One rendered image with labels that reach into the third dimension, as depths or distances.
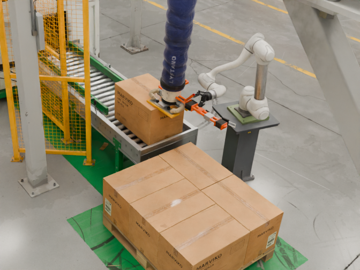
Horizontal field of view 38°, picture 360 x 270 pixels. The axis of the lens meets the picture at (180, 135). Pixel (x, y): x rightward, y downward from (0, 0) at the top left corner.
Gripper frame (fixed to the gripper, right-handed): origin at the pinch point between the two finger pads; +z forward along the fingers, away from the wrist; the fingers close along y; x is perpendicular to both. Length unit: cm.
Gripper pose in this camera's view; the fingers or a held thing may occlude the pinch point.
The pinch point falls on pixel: (193, 103)
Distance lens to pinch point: 457.6
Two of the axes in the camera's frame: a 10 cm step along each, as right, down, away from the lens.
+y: -0.8, 8.2, 5.6
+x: -7.1, -4.4, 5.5
